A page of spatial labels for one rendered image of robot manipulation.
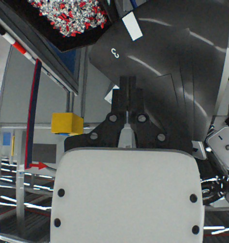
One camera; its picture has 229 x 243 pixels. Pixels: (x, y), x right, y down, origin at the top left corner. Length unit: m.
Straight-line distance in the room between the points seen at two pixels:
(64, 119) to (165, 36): 0.53
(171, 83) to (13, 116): 1.40
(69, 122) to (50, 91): 0.73
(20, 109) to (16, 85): 0.25
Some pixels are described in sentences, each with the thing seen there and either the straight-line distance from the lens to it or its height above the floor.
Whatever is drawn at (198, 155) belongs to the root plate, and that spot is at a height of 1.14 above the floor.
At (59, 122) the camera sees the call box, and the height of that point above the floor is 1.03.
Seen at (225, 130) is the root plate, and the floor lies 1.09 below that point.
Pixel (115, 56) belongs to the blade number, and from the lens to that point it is 0.24.
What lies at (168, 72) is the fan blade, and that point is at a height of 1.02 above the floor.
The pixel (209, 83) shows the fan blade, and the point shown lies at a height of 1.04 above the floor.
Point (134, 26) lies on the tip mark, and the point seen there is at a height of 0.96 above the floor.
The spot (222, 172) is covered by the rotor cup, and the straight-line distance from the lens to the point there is 0.34.
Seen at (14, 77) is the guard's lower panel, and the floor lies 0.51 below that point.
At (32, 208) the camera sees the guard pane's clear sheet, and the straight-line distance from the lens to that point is 1.45.
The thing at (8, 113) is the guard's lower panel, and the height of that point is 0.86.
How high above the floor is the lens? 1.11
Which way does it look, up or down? 8 degrees down
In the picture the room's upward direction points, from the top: 180 degrees counter-clockwise
